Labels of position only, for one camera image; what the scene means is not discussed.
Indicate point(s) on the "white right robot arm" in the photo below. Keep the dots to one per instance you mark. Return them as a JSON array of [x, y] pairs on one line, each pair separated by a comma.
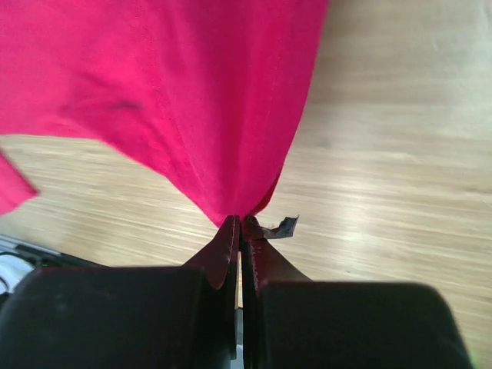
[[238, 302]]

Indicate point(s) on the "aluminium frame rail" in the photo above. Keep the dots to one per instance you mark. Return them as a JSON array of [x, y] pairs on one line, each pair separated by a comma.
[[32, 253]]

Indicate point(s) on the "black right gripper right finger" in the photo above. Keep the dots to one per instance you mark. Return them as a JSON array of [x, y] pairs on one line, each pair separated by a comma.
[[291, 321]]

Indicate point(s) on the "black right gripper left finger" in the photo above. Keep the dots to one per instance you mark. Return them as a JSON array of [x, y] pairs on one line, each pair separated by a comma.
[[142, 317]]

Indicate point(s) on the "pink red t shirt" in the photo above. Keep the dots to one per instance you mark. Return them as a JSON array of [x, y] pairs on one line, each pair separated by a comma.
[[208, 94]]

